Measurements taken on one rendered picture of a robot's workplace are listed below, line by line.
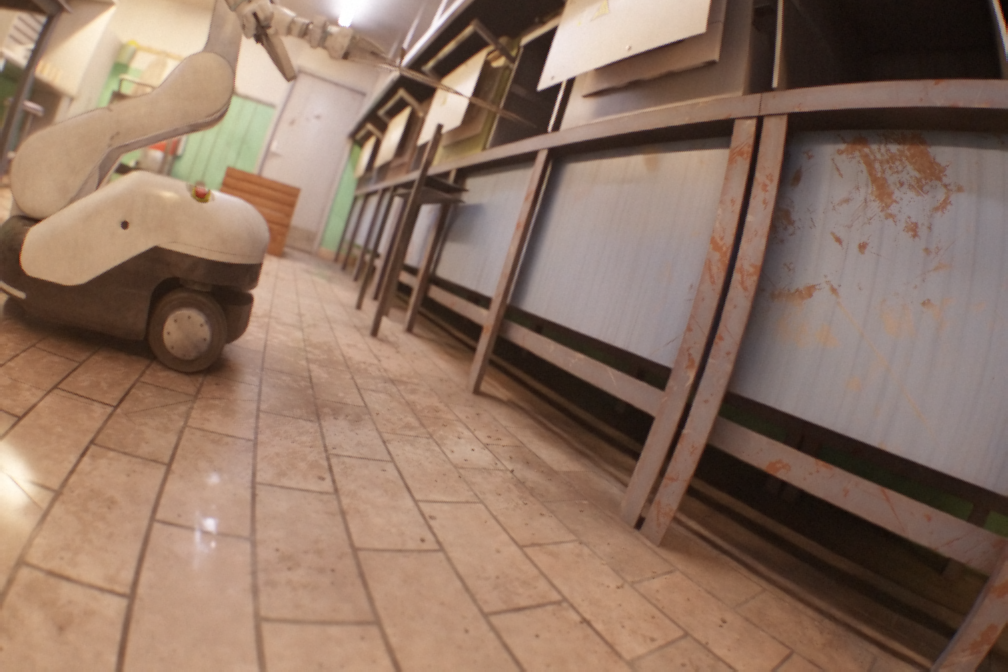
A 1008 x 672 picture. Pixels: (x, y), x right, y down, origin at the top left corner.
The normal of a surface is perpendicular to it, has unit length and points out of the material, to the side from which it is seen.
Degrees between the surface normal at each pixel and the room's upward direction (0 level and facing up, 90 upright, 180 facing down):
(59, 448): 0
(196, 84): 90
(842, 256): 90
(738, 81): 90
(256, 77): 90
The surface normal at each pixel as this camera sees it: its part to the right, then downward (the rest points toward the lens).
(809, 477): -0.84, -0.25
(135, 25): 0.47, 0.17
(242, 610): 0.29, -0.96
